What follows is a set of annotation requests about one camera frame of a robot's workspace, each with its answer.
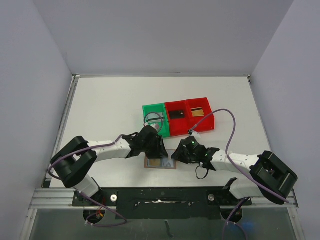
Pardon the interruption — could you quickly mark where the tan leather card holder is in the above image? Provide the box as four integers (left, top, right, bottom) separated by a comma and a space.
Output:
144, 149, 177, 170

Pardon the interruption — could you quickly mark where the green plastic bin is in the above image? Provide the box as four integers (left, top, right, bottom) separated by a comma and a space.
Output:
142, 103, 170, 138

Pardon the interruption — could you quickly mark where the red double plastic bin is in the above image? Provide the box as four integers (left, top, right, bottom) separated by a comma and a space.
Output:
165, 97, 215, 137

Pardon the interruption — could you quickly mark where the gold card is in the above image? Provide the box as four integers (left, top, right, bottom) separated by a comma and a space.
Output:
190, 107, 204, 118
147, 159, 162, 168

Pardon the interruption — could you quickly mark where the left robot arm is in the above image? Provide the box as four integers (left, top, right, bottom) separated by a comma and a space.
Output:
48, 124, 168, 206

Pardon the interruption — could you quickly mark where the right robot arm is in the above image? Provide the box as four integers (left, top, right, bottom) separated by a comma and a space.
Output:
171, 136, 298, 205

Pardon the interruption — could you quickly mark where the silver card in green bin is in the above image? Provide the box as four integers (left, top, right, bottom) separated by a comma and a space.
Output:
146, 112, 165, 123

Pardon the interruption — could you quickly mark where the black card in red bin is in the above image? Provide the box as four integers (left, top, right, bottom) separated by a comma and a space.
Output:
168, 109, 185, 120

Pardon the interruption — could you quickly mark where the gold card in red bin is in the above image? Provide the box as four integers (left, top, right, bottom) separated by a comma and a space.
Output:
190, 107, 204, 118

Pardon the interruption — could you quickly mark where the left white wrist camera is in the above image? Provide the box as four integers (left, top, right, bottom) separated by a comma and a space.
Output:
143, 122, 160, 131

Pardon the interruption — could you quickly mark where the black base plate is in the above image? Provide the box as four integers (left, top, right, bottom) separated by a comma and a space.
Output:
72, 186, 252, 223

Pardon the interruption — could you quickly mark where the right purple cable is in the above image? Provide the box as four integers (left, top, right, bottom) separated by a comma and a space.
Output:
187, 108, 290, 240

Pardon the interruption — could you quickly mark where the aluminium left rail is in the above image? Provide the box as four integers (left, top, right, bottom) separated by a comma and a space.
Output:
44, 73, 81, 181

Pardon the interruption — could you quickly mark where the aluminium rail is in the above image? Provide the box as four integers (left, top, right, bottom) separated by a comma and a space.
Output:
28, 186, 300, 211
44, 73, 81, 181

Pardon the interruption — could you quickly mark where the aluminium front rail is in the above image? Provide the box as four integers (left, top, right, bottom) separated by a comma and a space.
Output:
28, 186, 300, 211

